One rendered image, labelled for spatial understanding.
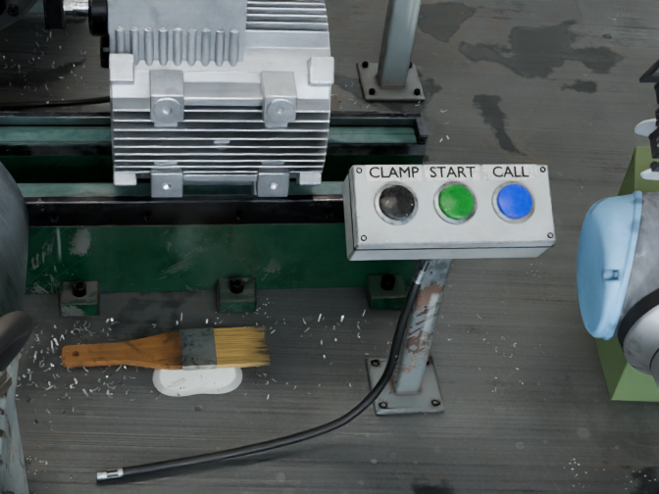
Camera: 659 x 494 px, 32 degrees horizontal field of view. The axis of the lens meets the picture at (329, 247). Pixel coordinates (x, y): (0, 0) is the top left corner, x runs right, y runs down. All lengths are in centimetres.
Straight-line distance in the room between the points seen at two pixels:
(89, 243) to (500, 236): 43
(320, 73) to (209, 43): 10
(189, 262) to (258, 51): 25
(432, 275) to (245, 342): 24
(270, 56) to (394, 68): 46
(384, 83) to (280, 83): 48
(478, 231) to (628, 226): 12
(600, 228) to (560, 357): 31
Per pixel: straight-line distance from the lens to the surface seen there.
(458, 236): 95
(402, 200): 93
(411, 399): 114
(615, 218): 93
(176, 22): 103
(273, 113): 103
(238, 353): 115
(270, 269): 120
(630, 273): 92
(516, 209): 96
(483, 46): 164
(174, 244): 117
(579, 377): 121
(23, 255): 90
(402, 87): 152
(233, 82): 105
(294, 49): 106
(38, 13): 160
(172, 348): 115
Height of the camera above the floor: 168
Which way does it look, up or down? 44 degrees down
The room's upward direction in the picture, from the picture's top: 8 degrees clockwise
